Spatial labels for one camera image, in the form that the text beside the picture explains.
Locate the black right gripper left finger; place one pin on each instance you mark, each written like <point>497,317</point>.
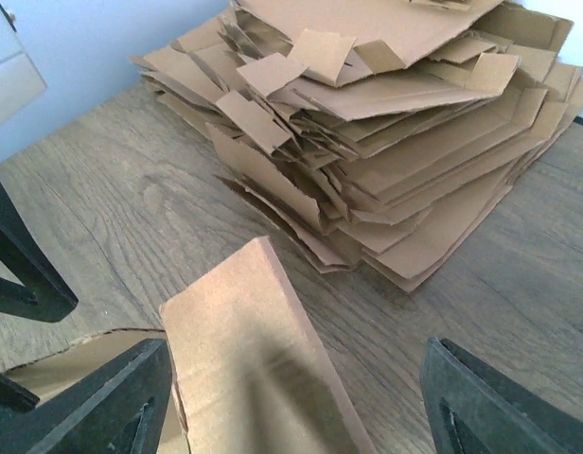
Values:
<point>119,408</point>

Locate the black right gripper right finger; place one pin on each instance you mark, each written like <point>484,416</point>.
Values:
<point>474,408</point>

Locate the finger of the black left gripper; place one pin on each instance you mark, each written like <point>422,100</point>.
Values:
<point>41,293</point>

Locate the brown cardboard box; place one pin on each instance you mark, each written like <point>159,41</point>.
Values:
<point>250,373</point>

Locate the stack of flat cardboard boxes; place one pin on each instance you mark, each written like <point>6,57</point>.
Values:
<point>376,132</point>

